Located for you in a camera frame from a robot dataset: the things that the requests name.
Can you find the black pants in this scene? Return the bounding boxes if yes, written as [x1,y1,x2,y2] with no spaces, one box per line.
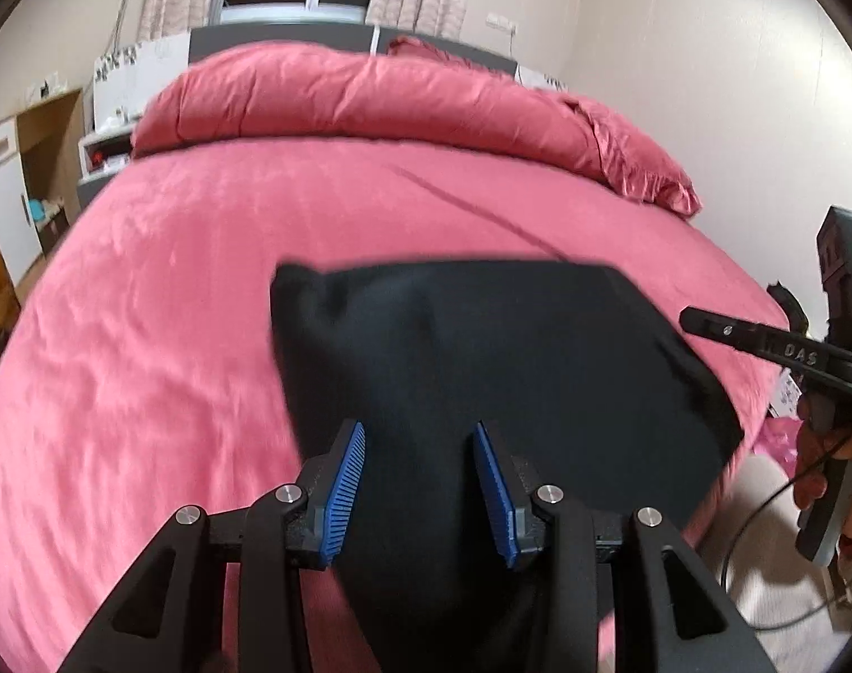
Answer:
[270,261,744,671]

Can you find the right hand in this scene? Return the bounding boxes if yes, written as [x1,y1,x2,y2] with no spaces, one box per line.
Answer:
[793,397,852,559]

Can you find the pink plastic bag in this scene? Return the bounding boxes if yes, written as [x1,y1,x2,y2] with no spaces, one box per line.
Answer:
[753,416,802,477]

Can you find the pink bed cover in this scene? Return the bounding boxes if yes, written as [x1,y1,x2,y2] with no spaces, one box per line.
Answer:
[0,139,783,671]

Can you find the pink folded duvet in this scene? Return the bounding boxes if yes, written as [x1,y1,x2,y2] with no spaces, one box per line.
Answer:
[132,36,703,219]

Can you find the wooden desk shelf unit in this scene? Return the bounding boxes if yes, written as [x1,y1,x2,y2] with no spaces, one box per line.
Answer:
[0,90,84,358]

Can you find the grey headboard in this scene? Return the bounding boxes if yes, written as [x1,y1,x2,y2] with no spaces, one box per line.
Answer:
[188,21,517,76]

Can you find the white cabinet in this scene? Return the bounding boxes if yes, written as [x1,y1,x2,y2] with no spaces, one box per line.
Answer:
[0,118,41,284]

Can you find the black cable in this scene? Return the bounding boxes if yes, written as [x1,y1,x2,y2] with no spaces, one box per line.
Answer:
[716,425,852,635]

